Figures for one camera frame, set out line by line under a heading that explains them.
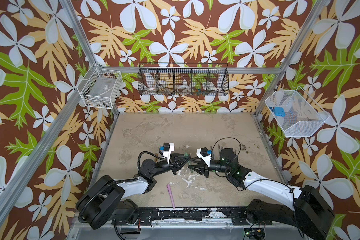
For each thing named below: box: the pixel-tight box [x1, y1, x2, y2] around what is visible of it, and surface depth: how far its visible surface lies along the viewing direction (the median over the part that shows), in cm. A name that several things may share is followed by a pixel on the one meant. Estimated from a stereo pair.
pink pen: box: [166, 183, 176, 210], surface depth 84 cm
